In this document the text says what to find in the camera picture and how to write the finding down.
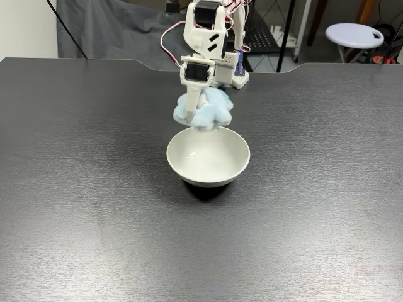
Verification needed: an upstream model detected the skyblue plush doll keychain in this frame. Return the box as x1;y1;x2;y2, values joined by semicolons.
172;87;235;131

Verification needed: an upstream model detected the blue circuit board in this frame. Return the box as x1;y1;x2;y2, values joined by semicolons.
235;48;246;76

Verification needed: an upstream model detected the white round stool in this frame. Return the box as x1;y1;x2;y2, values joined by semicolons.
325;22;385;64

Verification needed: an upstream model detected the black perforated panel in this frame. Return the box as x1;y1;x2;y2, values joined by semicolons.
244;17;298;53

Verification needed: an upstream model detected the black red floor appliance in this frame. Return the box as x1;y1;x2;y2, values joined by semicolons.
367;22;403;64

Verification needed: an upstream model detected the red black white cable bundle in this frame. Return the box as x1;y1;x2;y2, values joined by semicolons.
220;0;254;23

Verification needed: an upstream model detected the dark brown wooden leg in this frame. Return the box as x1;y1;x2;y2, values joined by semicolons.
306;0;326;47

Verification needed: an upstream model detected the grey fabric sheet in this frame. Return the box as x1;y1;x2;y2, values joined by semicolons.
56;0;190;73

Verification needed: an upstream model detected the thin black cable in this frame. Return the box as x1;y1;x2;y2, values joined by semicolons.
46;0;89;59

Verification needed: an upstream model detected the light brown wooden leg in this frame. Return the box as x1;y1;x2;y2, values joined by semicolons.
358;0;376;24

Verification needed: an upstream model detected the white red servo cable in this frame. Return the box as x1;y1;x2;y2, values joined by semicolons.
160;21;187;69

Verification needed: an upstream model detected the white metal rack frame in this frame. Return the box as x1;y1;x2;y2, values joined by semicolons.
269;0;312;73

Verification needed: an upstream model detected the white bowl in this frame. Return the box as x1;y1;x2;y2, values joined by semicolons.
166;127;251;189

